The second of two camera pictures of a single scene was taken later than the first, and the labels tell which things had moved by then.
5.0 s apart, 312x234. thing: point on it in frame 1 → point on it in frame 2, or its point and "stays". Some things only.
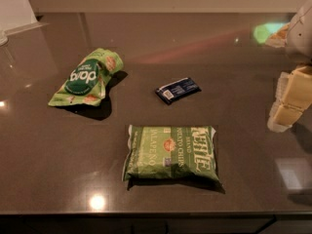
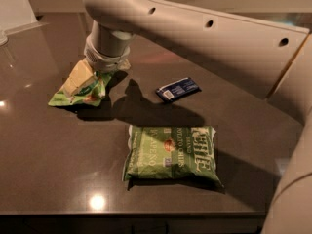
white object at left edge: x=16 y=12 stays
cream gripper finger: x=292 y=97 → x=81 y=74
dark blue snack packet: x=177 y=89 stays
